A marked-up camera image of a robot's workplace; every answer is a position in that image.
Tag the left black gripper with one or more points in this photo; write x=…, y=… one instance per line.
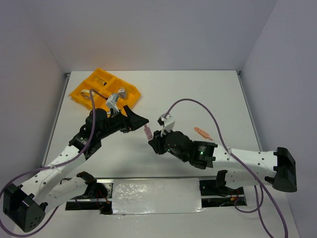
x=134, y=121

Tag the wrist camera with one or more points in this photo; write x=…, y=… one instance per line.
x=167, y=122
x=111, y=102

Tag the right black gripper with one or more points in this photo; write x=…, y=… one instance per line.
x=155, y=146

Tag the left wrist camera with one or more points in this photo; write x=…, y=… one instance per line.
x=111, y=102

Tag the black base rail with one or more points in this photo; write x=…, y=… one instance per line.
x=211, y=196

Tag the pink highlighter pen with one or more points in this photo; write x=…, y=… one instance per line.
x=148, y=132

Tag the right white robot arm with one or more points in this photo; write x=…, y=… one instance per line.
x=234, y=168

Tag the clear tape roll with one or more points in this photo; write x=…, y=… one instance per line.
x=85, y=93

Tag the jar of paper clips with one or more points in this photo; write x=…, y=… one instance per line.
x=122, y=93

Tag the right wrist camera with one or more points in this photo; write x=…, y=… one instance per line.
x=167, y=122

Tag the silver foil covered plate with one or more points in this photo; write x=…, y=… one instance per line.
x=156, y=196

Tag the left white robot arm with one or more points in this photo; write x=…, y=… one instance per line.
x=27, y=204

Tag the yellow compartment tray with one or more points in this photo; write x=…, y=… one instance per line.
x=103, y=92

